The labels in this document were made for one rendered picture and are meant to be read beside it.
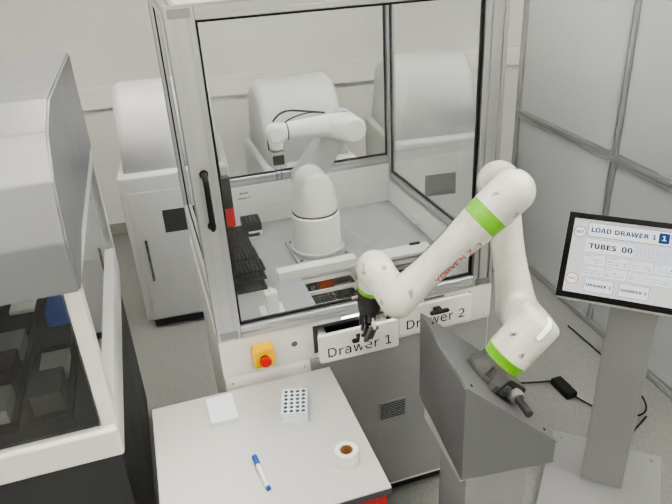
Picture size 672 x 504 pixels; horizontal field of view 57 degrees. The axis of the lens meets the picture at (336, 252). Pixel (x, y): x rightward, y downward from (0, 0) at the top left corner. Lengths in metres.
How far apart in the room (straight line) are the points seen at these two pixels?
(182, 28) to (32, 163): 0.51
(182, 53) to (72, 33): 3.35
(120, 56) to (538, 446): 4.11
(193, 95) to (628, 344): 1.74
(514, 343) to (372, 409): 0.84
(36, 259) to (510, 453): 1.34
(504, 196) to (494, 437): 0.65
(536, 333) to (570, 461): 1.30
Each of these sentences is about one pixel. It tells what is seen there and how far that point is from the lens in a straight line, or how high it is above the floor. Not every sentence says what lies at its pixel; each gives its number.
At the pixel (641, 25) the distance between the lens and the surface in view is 3.39.
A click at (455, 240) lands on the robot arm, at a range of 1.70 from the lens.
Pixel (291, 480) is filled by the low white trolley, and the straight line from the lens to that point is 1.89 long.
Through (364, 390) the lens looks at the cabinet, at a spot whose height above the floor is 0.60.
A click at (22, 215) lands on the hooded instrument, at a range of 1.67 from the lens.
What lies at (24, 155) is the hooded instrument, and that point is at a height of 1.69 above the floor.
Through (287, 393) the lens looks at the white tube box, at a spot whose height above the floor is 0.80.
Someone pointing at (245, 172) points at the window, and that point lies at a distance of 1.90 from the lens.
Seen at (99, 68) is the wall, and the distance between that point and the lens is 5.12.
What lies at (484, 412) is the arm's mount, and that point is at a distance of 1.74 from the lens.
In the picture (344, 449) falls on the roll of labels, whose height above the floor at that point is 0.79.
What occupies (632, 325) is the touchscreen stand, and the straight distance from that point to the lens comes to 2.49.
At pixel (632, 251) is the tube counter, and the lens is 2.36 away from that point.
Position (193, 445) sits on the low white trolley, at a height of 0.76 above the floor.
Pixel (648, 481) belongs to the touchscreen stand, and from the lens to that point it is 3.06.
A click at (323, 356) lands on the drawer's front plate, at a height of 0.85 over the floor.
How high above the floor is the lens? 2.13
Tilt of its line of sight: 27 degrees down
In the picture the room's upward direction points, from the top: 3 degrees counter-clockwise
